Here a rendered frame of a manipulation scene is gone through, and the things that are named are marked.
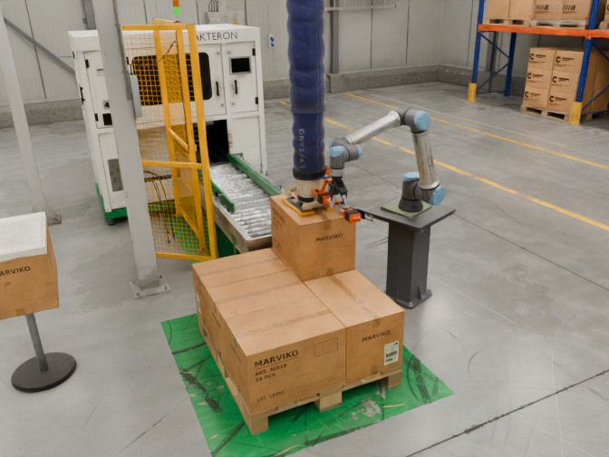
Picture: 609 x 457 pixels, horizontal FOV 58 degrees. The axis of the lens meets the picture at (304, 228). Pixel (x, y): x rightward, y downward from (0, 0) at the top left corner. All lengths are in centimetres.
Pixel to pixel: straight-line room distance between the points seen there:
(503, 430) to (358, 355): 90
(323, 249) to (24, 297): 181
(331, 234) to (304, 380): 96
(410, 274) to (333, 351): 132
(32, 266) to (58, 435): 98
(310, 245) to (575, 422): 186
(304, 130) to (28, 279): 186
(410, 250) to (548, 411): 144
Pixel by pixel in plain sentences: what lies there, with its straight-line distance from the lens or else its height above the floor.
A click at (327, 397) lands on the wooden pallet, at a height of 9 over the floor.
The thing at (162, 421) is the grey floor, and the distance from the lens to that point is 351.
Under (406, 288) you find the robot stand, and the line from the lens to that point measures 438.
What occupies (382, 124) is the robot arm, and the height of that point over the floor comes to 149.
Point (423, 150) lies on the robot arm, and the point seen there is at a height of 130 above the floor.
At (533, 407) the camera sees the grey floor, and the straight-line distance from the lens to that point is 367.
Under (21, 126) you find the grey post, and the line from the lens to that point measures 650.
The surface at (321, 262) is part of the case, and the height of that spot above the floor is 65.
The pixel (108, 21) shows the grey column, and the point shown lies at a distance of 429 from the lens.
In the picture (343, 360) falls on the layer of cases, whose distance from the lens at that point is 327.
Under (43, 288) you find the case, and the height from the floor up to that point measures 76.
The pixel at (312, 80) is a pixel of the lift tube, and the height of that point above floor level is 180.
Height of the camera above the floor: 229
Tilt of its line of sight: 23 degrees down
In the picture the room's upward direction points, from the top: 2 degrees counter-clockwise
